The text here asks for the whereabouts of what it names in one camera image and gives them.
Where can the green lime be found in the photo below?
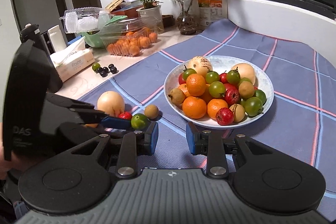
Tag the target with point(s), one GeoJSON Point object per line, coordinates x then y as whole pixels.
{"type": "Point", "coordinates": [139, 121]}

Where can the clear box of kumquats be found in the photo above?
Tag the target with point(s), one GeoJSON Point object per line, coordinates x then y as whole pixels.
{"type": "Point", "coordinates": [128, 37]}

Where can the small red fruit on cloth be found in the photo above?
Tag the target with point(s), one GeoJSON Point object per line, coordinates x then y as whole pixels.
{"type": "Point", "coordinates": [125, 115]}

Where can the small green fruit on table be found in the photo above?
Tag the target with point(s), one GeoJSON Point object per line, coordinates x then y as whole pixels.
{"type": "Point", "coordinates": [95, 66]}

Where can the printed menu leaflet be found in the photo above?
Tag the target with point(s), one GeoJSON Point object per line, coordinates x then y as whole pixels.
{"type": "Point", "coordinates": [211, 11]}

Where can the brown longan far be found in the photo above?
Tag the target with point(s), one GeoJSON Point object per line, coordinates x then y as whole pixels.
{"type": "Point", "coordinates": [151, 111]}

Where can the clear empty plastic box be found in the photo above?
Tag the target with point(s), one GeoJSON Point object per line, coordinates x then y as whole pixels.
{"type": "Point", "coordinates": [85, 19]}

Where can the person's left hand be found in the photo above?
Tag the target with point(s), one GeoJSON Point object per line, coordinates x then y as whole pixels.
{"type": "Point", "coordinates": [20, 163]}

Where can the red fruit front of plate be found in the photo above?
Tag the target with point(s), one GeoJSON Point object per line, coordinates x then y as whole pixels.
{"type": "Point", "coordinates": [225, 116]}

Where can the black thermos bottle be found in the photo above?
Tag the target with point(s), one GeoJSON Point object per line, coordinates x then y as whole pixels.
{"type": "Point", "coordinates": [32, 32]}

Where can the orange tangerine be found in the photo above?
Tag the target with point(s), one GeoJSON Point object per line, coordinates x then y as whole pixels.
{"type": "Point", "coordinates": [94, 125]}

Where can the striped melon in plate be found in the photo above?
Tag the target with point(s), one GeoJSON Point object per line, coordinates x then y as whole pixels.
{"type": "Point", "coordinates": [201, 65]}

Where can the white fruit plate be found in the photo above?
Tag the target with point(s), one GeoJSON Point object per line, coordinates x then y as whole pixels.
{"type": "Point", "coordinates": [222, 87]}

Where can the dark berries on table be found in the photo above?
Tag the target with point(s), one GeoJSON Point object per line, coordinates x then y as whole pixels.
{"type": "Point", "coordinates": [104, 71]}

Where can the green plastic bowl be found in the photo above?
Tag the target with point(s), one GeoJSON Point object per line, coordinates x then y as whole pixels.
{"type": "Point", "coordinates": [101, 33]}

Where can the large yellow melon on cloth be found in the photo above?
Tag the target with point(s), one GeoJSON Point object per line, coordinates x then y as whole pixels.
{"type": "Point", "coordinates": [111, 103]}

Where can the smooth yellow melon in plate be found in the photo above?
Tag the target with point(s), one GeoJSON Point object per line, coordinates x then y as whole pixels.
{"type": "Point", "coordinates": [246, 71]}

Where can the white tissue pack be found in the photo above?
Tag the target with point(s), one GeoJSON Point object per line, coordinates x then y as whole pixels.
{"type": "Point", "coordinates": [72, 60]}

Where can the large front tangerine in plate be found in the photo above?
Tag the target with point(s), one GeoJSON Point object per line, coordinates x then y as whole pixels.
{"type": "Point", "coordinates": [194, 107]}

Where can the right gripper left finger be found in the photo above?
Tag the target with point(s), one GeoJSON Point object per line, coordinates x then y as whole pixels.
{"type": "Point", "coordinates": [145, 139]}

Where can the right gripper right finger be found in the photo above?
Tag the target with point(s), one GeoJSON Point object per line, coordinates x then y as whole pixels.
{"type": "Point", "coordinates": [201, 140]}

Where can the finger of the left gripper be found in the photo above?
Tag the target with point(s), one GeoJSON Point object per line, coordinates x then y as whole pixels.
{"type": "Point", "coordinates": [116, 123]}

